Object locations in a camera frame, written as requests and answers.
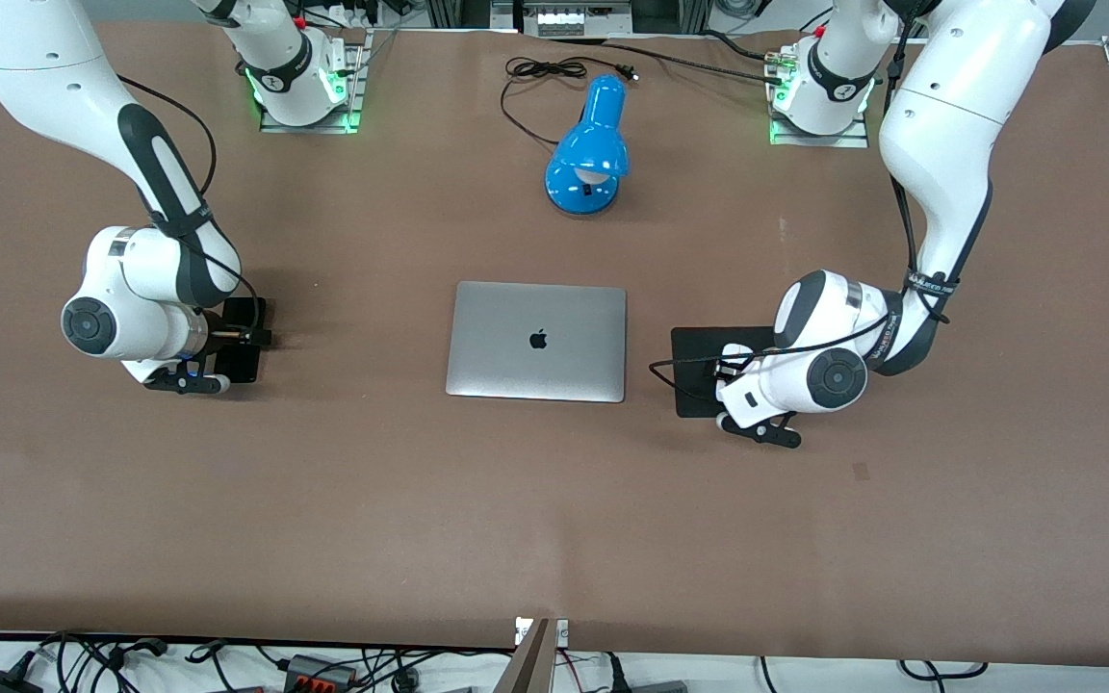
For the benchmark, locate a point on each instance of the black smartphone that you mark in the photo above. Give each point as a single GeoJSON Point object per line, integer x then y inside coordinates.
{"type": "Point", "coordinates": [245, 310]}

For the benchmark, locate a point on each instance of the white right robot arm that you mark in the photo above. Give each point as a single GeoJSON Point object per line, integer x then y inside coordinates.
{"type": "Point", "coordinates": [44, 87]}

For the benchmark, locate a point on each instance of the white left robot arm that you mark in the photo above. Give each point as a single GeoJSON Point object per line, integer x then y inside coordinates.
{"type": "Point", "coordinates": [944, 125]}

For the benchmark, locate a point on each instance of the black mouse pad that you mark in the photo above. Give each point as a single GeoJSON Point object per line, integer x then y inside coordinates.
{"type": "Point", "coordinates": [694, 342]}

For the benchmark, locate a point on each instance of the silver closed laptop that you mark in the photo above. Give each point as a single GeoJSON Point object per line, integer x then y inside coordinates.
{"type": "Point", "coordinates": [574, 356]}

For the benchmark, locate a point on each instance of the brown table cover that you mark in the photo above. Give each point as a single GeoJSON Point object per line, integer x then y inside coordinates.
{"type": "Point", "coordinates": [420, 500]}

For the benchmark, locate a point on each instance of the blue desk lamp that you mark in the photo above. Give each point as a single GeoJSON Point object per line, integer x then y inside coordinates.
{"type": "Point", "coordinates": [588, 144]}

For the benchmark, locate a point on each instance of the connector block with orange levers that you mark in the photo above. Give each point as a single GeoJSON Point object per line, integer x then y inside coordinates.
{"type": "Point", "coordinates": [322, 672]}

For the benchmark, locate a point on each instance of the black power adapter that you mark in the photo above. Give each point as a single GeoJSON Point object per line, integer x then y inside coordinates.
{"type": "Point", "coordinates": [1, 681]}

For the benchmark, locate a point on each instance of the white power strip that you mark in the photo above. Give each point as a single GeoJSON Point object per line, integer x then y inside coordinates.
{"type": "Point", "coordinates": [581, 23]}

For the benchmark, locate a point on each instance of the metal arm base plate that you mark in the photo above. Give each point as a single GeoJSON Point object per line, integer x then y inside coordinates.
{"type": "Point", "coordinates": [354, 82]}
{"type": "Point", "coordinates": [863, 135]}

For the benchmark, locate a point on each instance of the metal post bracket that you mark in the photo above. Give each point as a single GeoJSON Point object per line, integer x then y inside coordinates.
{"type": "Point", "coordinates": [562, 630]}

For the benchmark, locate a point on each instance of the grey slanted post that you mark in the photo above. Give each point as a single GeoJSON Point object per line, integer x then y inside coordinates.
{"type": "Point", "coordinates": [528, 664]}

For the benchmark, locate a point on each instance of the aluminium frame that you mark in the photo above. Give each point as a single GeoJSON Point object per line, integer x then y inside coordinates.
{"type": "Point", "coordinates": [463, 12]}

